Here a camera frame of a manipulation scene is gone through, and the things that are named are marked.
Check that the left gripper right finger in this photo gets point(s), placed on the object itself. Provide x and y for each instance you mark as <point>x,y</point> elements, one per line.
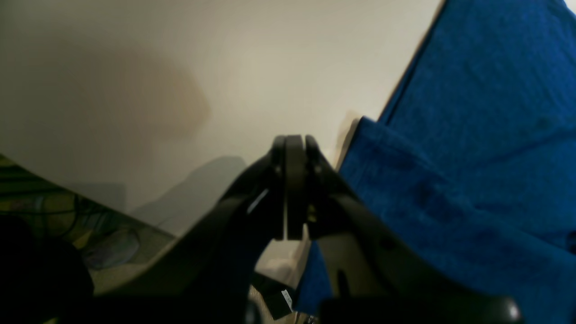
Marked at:
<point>395,286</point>

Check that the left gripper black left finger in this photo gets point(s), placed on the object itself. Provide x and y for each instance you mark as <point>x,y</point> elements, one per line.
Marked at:
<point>206,277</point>

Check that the dark blue t-shirt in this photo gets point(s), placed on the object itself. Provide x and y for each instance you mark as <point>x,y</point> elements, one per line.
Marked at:
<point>472,163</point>

